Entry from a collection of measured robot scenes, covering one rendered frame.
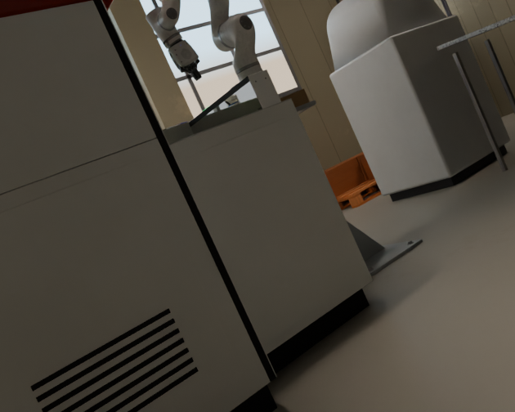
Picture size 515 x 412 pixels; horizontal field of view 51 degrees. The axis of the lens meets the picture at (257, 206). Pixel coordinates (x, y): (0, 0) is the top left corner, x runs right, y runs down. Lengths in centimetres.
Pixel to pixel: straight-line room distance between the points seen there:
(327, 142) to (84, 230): 464
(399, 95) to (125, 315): 284
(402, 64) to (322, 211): 199
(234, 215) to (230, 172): 14
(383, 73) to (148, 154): 263
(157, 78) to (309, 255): 334
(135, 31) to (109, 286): 390
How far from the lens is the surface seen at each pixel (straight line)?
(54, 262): 135
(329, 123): 592
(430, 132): 377
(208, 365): 147
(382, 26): 388
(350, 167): 526
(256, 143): 186
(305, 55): 605
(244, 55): 252
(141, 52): 502
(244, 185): 179
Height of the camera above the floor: 61
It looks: 3 degrees down
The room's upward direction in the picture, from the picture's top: 25 degrees counter-clockwise
